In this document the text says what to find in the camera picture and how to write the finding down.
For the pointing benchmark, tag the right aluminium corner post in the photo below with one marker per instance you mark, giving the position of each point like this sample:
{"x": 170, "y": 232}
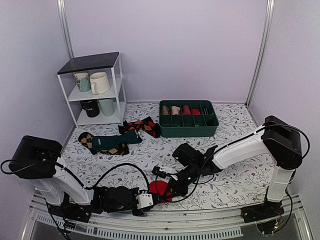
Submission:
{"x": 262, "y": 50}

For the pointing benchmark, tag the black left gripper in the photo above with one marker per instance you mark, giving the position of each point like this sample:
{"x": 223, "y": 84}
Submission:
{"x": 139, "y": 213}

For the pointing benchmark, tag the white shelf rack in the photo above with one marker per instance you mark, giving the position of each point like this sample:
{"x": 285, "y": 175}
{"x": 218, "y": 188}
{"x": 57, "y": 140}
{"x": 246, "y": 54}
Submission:
{"x": 105, "y": 62}

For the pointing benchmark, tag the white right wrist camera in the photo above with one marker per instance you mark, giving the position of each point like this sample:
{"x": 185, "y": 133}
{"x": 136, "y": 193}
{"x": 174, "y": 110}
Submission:
{"x": 168, "y": 172}

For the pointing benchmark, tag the aluminium corner post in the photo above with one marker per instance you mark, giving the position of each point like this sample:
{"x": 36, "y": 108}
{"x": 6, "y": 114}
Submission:
{"x": 62, "y": 13}
{"x": 262, "y": 50}

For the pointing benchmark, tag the beige rolled sock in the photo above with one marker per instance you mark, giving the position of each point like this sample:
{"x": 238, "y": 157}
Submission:
{"x": 175, "y": 110}

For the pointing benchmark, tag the aluminium front rail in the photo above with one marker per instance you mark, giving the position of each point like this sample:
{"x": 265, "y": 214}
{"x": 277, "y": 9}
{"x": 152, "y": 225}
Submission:
{"x": 209, "y": 224}

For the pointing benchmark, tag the left aluminium corner post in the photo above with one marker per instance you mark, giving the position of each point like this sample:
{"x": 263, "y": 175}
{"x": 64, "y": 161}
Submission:
{"x": 62, "y": 13}

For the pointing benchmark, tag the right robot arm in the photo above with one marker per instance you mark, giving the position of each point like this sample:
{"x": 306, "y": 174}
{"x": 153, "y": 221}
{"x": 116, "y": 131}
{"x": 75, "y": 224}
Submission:
{"x": 274, "y": 137}

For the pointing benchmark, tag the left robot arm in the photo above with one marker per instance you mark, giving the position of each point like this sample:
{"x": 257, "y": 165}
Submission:
{"x": 39, "y": 160}

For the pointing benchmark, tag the dark teal sock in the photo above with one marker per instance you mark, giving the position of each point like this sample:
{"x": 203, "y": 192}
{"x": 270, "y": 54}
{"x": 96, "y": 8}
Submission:
{"x": 100, "y": 143}

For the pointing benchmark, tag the black mug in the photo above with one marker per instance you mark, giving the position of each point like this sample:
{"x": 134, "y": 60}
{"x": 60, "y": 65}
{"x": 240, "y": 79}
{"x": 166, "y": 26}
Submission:
{"x": 91, "y": 107}

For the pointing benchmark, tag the black orange argyle sock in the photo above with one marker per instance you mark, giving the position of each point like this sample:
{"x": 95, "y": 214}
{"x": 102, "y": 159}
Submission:
{"x": 146, "y": 124}

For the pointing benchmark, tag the brown argyle sock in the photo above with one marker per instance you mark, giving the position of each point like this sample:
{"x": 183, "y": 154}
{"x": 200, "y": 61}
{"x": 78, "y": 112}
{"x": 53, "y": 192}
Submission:
{"x": 85, "y": 139}

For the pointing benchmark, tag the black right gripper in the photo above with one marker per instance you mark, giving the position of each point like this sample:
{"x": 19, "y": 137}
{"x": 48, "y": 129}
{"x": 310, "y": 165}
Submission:
{"x": 178, "y": 189}

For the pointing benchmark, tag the cream mug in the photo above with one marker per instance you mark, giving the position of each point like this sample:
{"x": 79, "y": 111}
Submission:
{"x": 99, "y": 83}

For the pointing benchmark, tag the tan rolled sock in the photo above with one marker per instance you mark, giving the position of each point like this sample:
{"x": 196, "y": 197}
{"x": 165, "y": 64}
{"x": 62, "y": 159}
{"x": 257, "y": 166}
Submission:
{"x": 165, "y": 110}

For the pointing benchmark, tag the mint green mug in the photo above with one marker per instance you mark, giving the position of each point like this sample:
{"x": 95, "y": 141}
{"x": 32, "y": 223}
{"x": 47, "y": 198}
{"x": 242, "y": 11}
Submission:
{"x": 106, "y": 106}

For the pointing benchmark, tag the green divided organizer box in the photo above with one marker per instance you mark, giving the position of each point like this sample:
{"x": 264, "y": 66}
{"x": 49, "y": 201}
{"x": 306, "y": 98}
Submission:
{"x": 178, "y": 126}

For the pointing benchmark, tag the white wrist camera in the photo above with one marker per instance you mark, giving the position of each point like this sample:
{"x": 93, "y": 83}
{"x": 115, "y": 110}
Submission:
{"x": 144, "y": 200}
{"x": 168, "y": 172}

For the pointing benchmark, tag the maroon rolled sock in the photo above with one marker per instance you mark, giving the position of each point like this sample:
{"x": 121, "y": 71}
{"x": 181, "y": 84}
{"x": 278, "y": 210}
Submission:
{"x": 186, "y": 110}

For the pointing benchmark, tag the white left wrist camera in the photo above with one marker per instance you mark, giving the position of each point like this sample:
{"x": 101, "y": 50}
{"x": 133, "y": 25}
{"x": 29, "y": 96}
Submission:
{"x": 144, "y": 200}

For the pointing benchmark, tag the red sock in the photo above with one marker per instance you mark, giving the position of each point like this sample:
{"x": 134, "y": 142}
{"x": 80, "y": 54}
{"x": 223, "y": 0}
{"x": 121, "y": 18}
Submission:
{"x": 155, "y": 187}
{"x": 196, "y": 112}

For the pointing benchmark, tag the red rolled sock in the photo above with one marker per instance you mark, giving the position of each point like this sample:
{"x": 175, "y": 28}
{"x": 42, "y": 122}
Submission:
{"x": 196, "y": 112}

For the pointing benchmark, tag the teal patterned mug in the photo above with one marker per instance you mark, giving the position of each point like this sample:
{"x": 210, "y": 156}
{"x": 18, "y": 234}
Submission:
{"x": 82, "y": 80}

